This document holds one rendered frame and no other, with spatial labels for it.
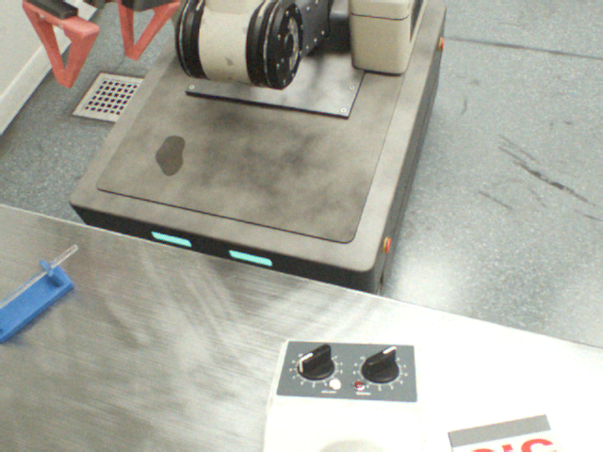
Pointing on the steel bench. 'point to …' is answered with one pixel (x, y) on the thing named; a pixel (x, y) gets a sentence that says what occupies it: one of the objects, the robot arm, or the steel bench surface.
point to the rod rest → (33, 300)
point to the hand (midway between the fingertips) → (101, 63)
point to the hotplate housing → (351, 399)
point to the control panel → (349, 373)
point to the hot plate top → (338, 419)
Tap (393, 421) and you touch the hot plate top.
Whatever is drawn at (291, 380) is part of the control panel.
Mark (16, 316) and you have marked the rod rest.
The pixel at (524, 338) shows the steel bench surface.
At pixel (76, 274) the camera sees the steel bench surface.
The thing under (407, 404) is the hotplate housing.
